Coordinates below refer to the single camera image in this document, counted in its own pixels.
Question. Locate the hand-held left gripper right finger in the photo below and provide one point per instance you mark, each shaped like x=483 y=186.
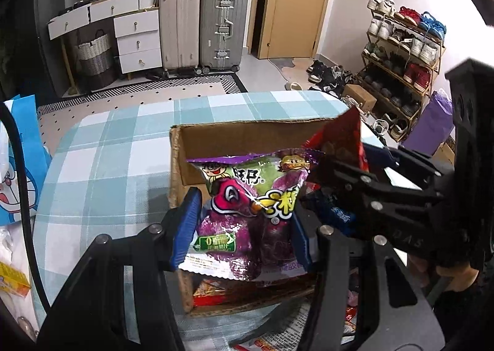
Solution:
x=301 y=243

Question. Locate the blue cartoon bag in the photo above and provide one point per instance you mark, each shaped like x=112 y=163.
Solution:
x=23 y=181

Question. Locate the white snack packet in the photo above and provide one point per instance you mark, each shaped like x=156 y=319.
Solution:
x=278 y=328

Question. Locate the woven laundry basket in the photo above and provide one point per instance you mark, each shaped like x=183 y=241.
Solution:
x=94 y=54

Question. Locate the group of racked shoes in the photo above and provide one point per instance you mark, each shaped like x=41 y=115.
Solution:
x=413 y=46

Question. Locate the beige suitcase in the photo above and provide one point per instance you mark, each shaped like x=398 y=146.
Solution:
x=179 y=27

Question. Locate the person's right hand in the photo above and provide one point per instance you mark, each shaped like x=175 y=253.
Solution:
x=461 y=277

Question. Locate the beige slipper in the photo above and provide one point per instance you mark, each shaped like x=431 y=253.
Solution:
x=293 y=86

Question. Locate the silver suitcase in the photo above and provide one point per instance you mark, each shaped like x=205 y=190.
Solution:
x=224 y=27

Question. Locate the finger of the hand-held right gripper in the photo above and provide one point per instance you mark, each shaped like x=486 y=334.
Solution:
x=380 y=156
x=362 y=189

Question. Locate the brown cardboard box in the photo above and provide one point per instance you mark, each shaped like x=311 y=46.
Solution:
x=231 y=135

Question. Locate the purple bag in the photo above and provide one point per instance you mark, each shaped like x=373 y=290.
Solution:
x=432 y=123

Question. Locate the small yellow box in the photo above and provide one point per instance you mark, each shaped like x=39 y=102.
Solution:
x=13 y=279

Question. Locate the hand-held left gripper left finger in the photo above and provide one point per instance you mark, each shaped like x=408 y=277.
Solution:
x=185 y=227

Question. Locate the white drawer dresser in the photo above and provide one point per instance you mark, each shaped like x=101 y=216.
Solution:
x=135 y=23

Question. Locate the wooden shoe rack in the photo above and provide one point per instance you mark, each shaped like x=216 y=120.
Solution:
x=434 y=65

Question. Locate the wooden door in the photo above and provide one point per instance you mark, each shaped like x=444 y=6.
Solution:
x=301 y=7

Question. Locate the blue cookie packet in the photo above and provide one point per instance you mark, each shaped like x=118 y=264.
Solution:
x=339 y=216

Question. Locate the grey refrigerator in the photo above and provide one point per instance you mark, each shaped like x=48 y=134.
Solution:
x=50 y=46

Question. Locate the red chip packet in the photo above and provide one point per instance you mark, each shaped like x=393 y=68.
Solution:
x=343 y=138

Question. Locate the purple snack packet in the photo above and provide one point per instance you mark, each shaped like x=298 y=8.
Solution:
x=247 y=239

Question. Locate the small cardboard box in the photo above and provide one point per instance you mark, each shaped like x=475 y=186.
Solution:
x=359 y=98

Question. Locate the red cookie packet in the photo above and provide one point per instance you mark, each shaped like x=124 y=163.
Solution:
x=212 y=293

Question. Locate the checked tablecloth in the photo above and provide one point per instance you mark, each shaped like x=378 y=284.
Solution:
x=115 y=165

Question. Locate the pile of dark shoes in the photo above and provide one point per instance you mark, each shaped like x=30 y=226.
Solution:
x=328 y=75

